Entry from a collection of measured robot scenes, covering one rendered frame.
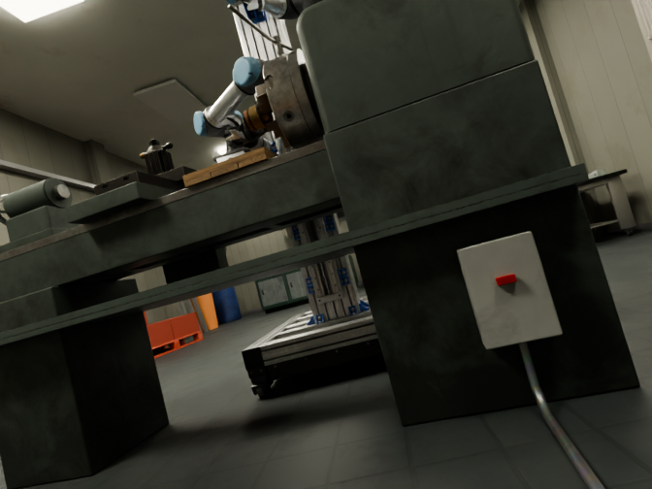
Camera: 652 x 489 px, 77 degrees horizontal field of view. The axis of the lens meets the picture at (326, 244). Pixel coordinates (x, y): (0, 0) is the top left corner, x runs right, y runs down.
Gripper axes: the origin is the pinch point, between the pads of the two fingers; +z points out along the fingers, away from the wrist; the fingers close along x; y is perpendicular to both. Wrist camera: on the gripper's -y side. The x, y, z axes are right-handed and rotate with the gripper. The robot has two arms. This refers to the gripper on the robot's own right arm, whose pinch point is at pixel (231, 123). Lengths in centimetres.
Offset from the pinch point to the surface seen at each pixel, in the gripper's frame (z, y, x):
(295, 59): 10.9, -30.9, 7.4
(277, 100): 12.0, -22.2, -3.6
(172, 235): 13.4, 25.4, -34.8
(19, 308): 17, 92, -44
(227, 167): 14.8, -0.9, -19.6
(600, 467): 50, -73, -108
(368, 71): 19, -52, -8
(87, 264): 13, 61, -35
